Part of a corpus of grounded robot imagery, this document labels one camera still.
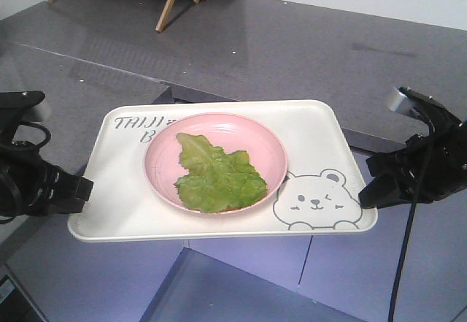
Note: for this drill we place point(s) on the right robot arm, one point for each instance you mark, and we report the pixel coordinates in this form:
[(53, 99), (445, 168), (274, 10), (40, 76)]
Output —
[(429, 168)]

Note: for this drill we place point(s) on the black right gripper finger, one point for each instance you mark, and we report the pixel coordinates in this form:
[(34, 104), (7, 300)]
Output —
[(380, 164), (386, 191)]

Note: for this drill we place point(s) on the pink round plate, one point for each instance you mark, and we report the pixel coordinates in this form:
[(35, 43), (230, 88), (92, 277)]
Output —
[(232, 132)]

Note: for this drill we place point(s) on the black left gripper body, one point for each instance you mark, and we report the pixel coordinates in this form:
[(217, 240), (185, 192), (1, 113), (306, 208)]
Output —
[(27, 180)]

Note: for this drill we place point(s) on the cream bear print serving tray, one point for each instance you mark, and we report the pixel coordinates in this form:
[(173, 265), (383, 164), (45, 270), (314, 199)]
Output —
[(319, 194)]

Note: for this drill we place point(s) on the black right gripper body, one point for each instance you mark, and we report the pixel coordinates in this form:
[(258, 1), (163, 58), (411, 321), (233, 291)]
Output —
[(436, 162)]

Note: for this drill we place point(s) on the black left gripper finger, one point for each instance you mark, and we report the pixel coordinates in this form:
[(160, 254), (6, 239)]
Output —
[(71, 192)]

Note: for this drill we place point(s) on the green lettuce leaf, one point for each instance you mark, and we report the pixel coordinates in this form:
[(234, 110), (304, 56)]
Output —
[(216, 181)]

